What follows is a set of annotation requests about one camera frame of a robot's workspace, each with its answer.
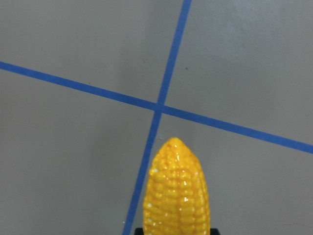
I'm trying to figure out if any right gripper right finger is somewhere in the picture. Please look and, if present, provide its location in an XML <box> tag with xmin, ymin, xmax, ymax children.
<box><xmin>210</xmin><ymin>228</ymin><xmax>220</xmax><ymax>235</ymax></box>

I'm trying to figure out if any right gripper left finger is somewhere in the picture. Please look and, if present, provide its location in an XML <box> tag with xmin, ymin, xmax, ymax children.
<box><xmin>134</xmin><ymin>228</ymin><xmax>144</xmax><ymax>235</ymax></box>

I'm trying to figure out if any yellow corn cob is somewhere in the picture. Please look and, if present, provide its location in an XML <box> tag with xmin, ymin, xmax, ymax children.
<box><xmin>142</xmin><ymin>137</ymin><xmax>211</xmax><ymax>235</ymax></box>

